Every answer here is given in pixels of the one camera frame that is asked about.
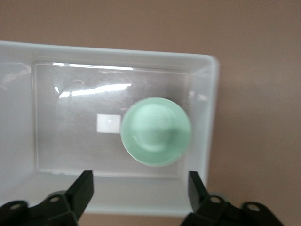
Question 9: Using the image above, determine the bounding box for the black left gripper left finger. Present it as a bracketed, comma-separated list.
[0, 169, 95, 226]

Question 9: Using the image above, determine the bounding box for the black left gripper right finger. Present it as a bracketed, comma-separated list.
[180, 170, 285, 226]

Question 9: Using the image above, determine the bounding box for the mint green bowl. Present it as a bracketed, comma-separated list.
[120, 97, 193, 168]

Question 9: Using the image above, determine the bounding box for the clear plastic box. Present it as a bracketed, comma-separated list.
[0, 40, 221, 217]

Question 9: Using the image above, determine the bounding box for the white square label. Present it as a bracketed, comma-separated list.
[96, 113, 122, 134]

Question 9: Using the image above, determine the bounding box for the brown table cover sheet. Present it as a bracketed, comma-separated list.
[0, 0, 301, 226]

